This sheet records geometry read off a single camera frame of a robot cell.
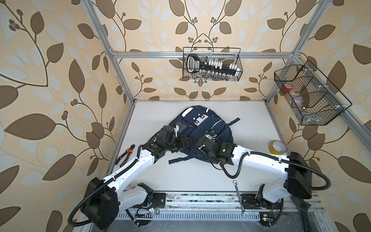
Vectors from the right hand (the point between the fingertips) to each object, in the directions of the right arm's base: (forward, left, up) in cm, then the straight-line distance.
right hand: (200, 149), depth 81 cm
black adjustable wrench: (-28, -50, -11) cm, 59 cm away
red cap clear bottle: (+25, -51, +21) cm, 61 cm away
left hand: (+3, +6, +6) cm, 9 cm away
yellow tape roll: (+2, -46, -9) cm, 47 cm away
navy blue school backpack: (+23, +2, -4) cm, 23 cm away
